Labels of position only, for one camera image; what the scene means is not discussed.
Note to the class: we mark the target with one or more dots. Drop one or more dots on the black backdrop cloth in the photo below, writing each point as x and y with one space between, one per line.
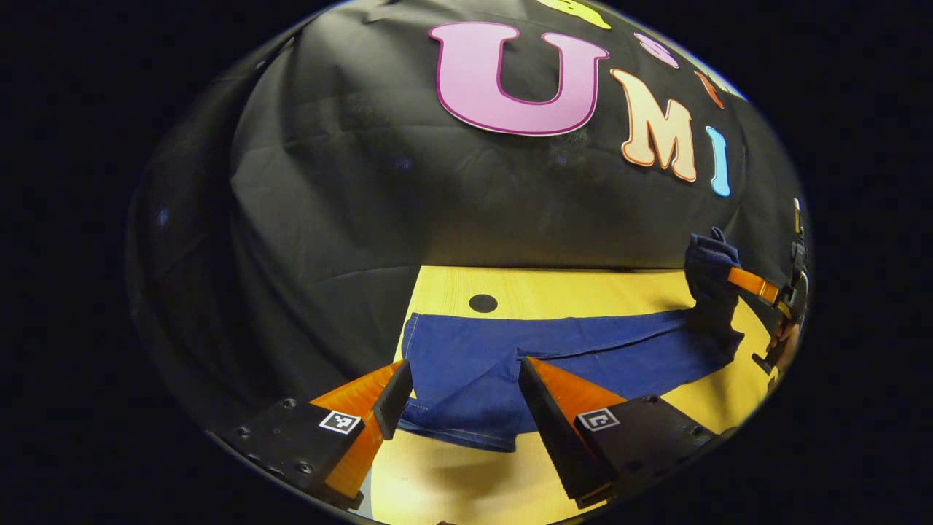
350 197

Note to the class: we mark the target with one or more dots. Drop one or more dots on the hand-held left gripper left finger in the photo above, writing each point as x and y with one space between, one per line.
397 397

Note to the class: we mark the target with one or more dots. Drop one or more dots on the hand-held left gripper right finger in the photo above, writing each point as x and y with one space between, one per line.
547 430

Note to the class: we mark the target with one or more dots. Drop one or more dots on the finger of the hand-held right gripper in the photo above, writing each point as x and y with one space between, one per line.
754 285

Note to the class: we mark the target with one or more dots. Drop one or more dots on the blue jeans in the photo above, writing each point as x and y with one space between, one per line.
474 364

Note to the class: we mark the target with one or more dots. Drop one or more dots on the black round table grommet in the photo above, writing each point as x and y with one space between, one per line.
483 303

